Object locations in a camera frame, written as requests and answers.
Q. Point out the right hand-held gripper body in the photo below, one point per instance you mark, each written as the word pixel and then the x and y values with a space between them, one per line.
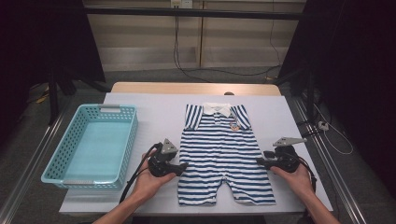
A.
pixel 288 160

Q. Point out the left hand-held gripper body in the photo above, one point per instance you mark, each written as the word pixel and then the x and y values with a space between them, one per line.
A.
pixel 160 165

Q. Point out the blue white striped baby romper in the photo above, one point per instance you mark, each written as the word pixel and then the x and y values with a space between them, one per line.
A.
pixel 218 149

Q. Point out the teal perforated plastic basket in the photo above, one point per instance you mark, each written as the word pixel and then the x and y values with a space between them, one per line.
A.
pixel 93 146

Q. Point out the person's left hand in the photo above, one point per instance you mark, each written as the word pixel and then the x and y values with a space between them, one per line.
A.
pixel 148 186

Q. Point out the person's right hand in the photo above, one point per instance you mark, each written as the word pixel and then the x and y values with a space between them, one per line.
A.
pixel 299 185

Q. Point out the white plug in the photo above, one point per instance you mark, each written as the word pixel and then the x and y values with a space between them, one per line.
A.
pixel 323 125

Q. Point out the dark table grommet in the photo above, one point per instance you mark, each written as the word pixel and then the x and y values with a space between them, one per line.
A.
pixel 229 93

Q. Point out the black curtain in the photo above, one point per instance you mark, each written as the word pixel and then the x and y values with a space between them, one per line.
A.
pixel 358 62
pixel 37 37

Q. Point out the black metal stand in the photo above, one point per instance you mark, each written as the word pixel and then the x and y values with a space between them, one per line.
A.
pixel 53 99

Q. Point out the yellow strip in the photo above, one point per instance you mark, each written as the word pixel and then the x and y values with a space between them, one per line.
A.
pixel 42 99

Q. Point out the black horizontal bar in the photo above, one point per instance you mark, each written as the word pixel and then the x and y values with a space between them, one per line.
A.
pixel 186 13

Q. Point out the wooden vertical post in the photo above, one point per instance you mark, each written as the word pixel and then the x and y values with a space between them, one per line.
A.
pixel 201 37

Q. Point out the white wall socket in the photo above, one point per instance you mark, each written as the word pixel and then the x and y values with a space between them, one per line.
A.
pixel 186 3

